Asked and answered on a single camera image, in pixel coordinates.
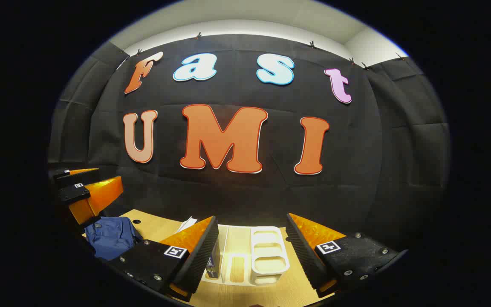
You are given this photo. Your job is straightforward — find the blue schoolbag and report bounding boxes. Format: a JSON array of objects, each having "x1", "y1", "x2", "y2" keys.
[{"x1": 84, "y1": 216, "x2": 144, "y2": 261}]

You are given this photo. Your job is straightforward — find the white bookshelf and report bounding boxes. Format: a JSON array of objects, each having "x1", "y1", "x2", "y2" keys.
[{"x1": 201, "y1": 224, "x2": 291, "y2": 286}]

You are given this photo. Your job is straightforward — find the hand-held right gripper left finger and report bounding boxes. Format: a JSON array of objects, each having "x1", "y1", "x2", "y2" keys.
[{"x1": 109, "y1": 215, "x2": 220, "y2": 303}]

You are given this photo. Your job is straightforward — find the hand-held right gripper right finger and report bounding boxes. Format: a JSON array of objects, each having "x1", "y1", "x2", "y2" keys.
[{"x1": 286, "y1": 212, "x2": 408, "y2": 299}]

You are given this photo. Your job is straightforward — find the blue cover book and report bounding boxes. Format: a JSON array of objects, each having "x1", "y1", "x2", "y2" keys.
[{"x1": 205, "y1": 239, "x2": 222, "y2": 280}]

